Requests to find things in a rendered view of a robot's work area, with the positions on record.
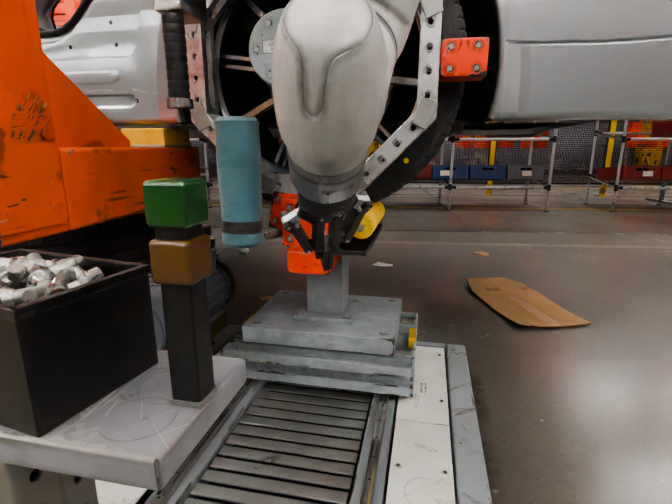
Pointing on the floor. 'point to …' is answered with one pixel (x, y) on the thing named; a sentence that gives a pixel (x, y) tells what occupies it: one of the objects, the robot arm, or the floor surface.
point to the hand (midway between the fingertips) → (325, 253)
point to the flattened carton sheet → (522, 303)
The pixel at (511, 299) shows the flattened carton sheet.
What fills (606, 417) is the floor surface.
